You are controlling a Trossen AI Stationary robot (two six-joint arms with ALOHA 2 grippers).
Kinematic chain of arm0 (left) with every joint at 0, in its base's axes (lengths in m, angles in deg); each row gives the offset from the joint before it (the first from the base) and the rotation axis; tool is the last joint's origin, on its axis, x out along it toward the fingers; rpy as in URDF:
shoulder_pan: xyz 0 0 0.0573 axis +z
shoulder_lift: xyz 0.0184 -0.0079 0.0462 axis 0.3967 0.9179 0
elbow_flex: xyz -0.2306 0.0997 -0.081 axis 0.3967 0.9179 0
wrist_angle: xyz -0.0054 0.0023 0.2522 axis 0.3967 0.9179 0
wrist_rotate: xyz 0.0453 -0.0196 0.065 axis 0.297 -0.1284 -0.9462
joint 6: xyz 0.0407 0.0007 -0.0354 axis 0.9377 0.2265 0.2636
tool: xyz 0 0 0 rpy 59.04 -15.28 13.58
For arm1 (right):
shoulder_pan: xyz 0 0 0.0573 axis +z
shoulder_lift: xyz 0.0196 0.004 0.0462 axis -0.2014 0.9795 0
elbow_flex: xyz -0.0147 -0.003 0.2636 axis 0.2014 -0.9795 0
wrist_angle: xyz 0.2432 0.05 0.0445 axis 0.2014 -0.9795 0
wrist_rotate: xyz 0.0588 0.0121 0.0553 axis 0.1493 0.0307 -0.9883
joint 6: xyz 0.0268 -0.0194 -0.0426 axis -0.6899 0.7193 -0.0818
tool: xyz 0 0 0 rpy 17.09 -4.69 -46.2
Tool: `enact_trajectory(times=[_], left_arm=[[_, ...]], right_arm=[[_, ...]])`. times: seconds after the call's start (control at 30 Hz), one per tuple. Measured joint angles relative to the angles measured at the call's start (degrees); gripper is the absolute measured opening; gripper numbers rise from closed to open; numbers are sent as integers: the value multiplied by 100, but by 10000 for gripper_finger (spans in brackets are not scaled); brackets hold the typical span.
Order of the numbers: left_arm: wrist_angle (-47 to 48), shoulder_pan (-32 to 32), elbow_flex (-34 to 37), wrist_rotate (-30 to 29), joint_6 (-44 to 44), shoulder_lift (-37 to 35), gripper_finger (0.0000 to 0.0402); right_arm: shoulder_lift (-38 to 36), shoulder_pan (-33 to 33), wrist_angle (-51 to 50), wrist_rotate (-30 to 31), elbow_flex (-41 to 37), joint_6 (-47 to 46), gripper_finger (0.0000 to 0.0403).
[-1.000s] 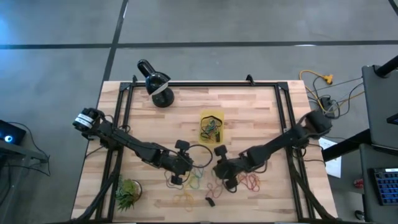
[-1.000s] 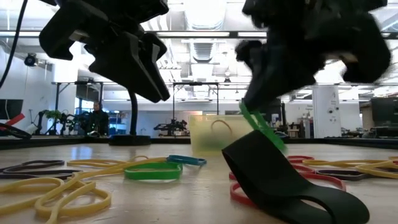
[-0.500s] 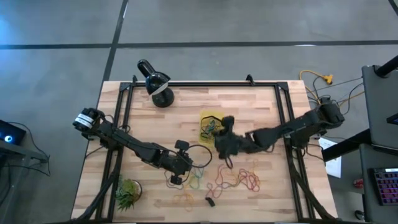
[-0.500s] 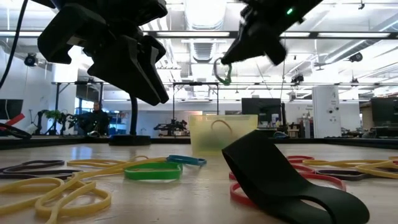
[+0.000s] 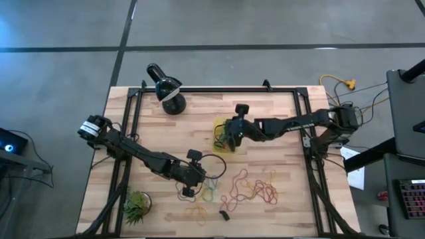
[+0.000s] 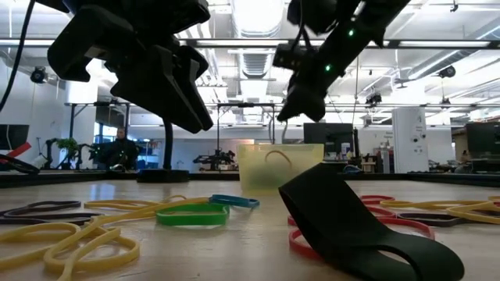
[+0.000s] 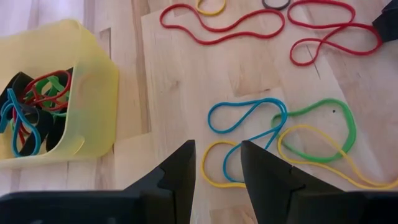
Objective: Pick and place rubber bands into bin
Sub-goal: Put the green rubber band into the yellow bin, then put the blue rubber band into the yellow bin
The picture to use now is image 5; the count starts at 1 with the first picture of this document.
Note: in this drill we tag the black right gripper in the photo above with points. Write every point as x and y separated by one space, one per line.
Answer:
239 129

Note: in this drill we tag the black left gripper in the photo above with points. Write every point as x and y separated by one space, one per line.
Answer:
189 174

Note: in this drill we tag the large black rubber band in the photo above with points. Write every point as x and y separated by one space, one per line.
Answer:
217 139

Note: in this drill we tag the dark brown rubber band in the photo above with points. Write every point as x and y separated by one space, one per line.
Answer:
186 201

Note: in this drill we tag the yellow thin rubber band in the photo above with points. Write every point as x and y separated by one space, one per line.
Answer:
249 186
273 172
199 209

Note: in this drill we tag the red thin rubber band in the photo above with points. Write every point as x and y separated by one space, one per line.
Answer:
262 186
223 207
232 189
275 199

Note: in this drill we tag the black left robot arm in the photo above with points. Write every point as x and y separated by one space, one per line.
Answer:
139 153

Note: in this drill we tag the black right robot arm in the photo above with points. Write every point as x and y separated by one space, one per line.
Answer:
292 123

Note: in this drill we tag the yellow plastic bin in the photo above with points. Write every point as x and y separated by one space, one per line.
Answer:
219 121

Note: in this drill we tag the small black clip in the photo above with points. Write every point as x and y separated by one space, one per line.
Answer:
224 215

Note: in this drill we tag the green potted succulent plant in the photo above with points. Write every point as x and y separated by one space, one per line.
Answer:
136 206

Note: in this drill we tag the black desk lamp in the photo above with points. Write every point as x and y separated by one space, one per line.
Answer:
172 104

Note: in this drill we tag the white paper sheet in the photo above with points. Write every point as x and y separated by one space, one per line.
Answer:
357 179

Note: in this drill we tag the black cart beam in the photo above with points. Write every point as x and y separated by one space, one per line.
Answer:
365 156

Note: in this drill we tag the red can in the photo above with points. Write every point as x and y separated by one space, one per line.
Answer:
382 196

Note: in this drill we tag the dark grey desk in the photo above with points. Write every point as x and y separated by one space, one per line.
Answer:
391 199

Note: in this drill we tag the grey side stand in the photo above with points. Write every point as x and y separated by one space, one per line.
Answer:
20 161

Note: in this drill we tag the grey cart top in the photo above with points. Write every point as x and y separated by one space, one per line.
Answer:
408 116

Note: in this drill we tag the black computer mouse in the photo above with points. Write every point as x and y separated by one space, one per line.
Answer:
384 229

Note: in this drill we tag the black device with blue light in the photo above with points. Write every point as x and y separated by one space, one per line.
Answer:
13 142

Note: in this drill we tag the black pole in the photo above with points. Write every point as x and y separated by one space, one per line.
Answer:
413 73

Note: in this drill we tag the black keyboard with lit keys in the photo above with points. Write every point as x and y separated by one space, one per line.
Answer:
411 199

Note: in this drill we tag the black aluminium table frame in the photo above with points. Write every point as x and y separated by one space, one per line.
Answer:
216 89

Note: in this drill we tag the grey metal bracket plate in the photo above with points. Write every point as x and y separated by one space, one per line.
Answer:
307 142

